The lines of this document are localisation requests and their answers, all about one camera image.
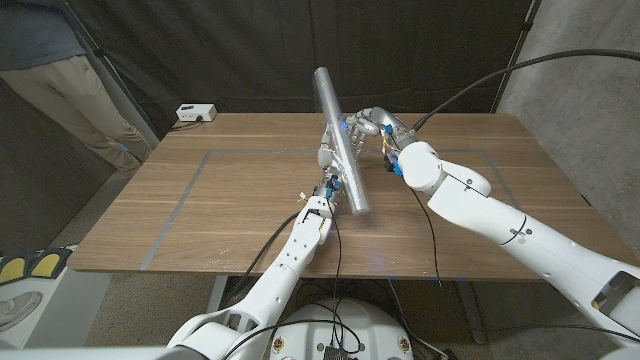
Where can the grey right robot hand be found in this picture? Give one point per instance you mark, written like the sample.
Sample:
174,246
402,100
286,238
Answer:
382,117

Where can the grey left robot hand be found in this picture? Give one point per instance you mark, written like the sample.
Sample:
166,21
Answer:
325,155

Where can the silver metal cylinder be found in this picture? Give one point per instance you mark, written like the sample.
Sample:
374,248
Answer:
345,155

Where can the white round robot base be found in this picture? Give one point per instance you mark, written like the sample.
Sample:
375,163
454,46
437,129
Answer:
305,325

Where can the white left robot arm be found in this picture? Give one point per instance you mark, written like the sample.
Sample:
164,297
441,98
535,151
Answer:
285,270

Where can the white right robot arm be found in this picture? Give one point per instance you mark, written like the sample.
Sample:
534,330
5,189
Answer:
500,215

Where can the white power outlet box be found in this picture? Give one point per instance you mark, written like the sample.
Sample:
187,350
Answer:
196,112

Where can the black backdrop stand pole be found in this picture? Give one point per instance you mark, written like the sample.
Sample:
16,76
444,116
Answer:
517,50
112,75

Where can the white table leg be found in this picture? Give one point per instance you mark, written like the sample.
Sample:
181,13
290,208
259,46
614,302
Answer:
216,295

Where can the grey table leg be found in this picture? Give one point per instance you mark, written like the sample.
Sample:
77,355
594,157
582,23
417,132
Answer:
472,315

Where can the person in khaki trousers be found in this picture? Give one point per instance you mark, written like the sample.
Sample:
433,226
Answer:
65,90

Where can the white platform box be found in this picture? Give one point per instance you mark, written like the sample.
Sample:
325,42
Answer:
70,310

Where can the yellow and black foot pedals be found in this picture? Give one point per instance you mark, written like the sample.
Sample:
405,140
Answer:
45,265

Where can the white robot chest shell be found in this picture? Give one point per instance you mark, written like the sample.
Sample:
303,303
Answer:
75,354

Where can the grey sneaker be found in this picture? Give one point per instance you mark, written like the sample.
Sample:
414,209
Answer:
17,307

